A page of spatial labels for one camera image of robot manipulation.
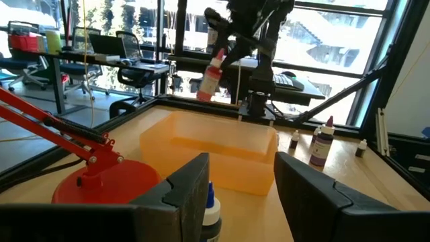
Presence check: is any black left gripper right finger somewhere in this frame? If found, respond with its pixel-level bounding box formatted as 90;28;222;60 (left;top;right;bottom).
273;151;430;242

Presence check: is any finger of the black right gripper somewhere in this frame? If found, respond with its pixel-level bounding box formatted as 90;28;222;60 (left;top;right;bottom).
221;42;253;70
204;7;232;56

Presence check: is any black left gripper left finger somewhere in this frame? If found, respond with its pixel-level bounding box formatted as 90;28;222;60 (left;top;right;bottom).
0;153;211;242

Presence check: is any large red food coloring bottle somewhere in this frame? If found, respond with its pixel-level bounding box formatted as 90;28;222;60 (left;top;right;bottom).
196;48;226;103

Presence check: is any large purple food coloring bottle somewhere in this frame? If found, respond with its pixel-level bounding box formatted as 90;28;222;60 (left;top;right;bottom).
309;116;335;167

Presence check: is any large blue food coloring bottle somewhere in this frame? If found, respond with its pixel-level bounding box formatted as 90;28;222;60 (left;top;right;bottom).
200;181;222;242

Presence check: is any red desk lamp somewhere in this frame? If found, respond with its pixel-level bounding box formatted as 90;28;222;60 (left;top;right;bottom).
0;86;162;205

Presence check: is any black keyboard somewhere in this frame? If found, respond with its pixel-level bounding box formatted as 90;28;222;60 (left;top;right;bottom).
273;73;305;91

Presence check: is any black desk with keyboard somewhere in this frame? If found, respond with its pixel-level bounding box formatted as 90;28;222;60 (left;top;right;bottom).
167;53;326;107

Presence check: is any black office desk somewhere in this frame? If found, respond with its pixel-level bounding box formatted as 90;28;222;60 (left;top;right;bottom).
9;50;171;115

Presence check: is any orange translucent plastic bin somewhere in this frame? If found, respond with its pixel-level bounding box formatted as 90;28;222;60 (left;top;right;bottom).
139;110;279;197

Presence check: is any black office chair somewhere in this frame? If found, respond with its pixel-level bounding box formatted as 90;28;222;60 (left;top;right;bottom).
116;30;162;105

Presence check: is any black laptop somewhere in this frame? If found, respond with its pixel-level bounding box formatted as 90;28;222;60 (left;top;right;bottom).
89;33;127;58

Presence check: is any flat white box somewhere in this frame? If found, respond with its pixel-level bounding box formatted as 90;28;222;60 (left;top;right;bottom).
93;53;121;63

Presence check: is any mesh-back office chair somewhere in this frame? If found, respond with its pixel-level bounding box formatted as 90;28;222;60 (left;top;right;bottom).
60;26;103;102

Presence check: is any green plastic container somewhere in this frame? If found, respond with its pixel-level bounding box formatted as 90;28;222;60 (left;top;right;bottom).
45;30;63;54

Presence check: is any blue-seat office chair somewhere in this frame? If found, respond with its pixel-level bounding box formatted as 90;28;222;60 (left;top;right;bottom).
0;55;50;91

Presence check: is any red storage box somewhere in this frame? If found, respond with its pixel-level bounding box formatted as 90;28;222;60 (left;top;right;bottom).
8;20;40;53

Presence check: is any black lamp cable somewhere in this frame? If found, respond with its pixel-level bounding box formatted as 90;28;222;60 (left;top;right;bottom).
0;159;84;185

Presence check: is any white aluminium bracket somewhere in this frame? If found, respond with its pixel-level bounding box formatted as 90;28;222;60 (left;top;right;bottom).
376;108;390;157

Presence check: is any yellow floor cable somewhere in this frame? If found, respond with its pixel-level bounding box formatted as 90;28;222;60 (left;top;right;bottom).
0;134;44;143

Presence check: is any hanging yellow cable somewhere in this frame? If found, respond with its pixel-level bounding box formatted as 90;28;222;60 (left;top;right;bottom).
82;0;97;128

